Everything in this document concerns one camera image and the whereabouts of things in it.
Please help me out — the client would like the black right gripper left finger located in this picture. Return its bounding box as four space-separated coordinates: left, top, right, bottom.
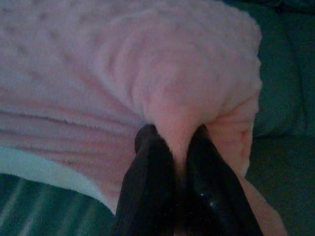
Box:
113 123 178 236

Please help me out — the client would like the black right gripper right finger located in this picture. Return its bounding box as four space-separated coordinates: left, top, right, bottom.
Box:
181 124 265 236

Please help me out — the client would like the pink dotted plush pillow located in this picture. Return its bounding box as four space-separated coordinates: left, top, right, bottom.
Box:
0 0 289 236

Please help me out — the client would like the green fabric sofa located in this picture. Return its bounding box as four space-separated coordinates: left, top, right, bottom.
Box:
0 0 315 236

